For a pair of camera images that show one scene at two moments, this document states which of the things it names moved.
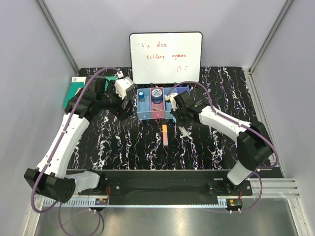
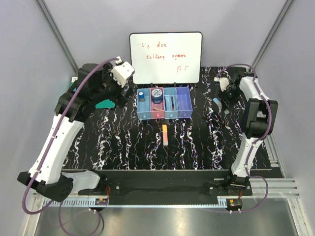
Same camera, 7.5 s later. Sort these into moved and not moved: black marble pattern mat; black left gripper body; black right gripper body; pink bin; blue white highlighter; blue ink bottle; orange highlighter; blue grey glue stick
Moved: black right gripper body; black left gripper body; blue white highlighter
Not moved: orange highlighter; blue ink bottle; blue grey glue stick; pink bin; black marble pattern mat
